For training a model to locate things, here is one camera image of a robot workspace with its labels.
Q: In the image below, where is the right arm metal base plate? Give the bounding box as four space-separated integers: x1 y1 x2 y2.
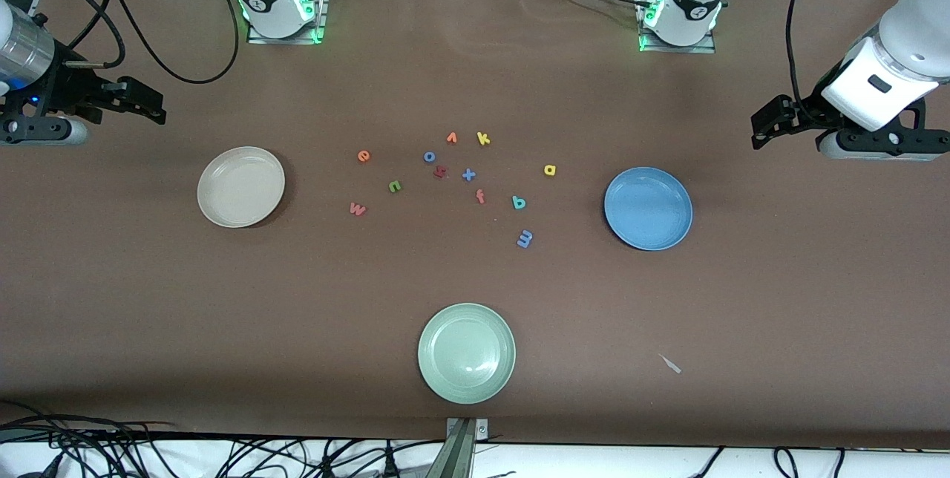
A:
246 0 328 45

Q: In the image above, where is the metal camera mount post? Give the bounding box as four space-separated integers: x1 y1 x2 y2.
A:
434 417 491 478

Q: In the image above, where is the brown paper table cover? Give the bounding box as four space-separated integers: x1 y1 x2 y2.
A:
0 0 950 451

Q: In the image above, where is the green round plate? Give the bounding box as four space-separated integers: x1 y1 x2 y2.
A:
417 303 517 405

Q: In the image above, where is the blue round plate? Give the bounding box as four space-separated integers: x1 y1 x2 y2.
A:
603 166 694 252

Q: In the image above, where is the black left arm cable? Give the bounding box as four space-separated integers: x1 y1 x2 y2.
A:
785 0 828 126

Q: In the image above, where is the beige round plate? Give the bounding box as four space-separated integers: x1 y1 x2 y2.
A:
197 146 286 229

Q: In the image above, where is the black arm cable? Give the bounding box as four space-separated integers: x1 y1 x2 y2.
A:
785 0 828 126
0 0 240 85

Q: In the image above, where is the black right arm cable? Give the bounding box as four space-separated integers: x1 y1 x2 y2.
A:
0 0 240 85

